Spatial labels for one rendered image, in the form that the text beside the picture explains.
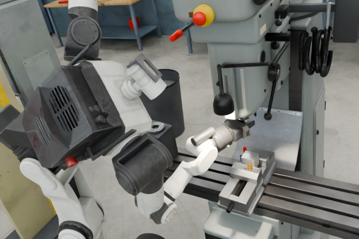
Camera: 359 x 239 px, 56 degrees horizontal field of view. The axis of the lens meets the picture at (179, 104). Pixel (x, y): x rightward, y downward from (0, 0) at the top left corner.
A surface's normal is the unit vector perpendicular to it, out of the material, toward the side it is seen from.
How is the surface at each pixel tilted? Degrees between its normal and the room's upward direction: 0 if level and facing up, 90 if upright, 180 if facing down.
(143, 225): 0
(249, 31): 90
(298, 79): 90
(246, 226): 0
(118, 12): 90
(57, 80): 66
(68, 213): 90
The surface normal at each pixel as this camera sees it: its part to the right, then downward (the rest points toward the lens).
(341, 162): -0.16, -0.86
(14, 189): 0.86, 0.12
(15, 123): 0.06, -0.85
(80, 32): 0.34, -0.07
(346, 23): -0.48, 0.50
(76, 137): -0.49, 0.08
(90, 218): 0.93, -0.19
